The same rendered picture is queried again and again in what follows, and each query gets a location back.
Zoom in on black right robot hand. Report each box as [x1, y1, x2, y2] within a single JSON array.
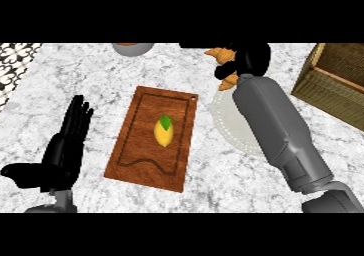
[[213, 43, 272, 81]]

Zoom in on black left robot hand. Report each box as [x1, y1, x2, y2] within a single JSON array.
[[0, 94, 95, 195]]

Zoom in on golden brown croissant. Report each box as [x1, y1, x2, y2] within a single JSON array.
[[204, 47, 240, 92]]

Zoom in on olive wicker basket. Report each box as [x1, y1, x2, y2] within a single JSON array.
[[290, 43, 364, 135]]

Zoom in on white round placemat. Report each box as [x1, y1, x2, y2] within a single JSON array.
[[209, 89, 266, 158]]

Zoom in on brown wooden cutting board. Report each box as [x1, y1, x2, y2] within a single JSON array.
[[102, 85, 200, 194]]

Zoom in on yellow lemon with green leaf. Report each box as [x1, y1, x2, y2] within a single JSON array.
[[153, 114, 178, 148]]

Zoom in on grey round pot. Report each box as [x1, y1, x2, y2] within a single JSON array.
[[111, 43, 155, 58]]

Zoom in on black and white patterned tile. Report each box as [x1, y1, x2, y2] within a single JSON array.
[[0, 43, 43, 124]]

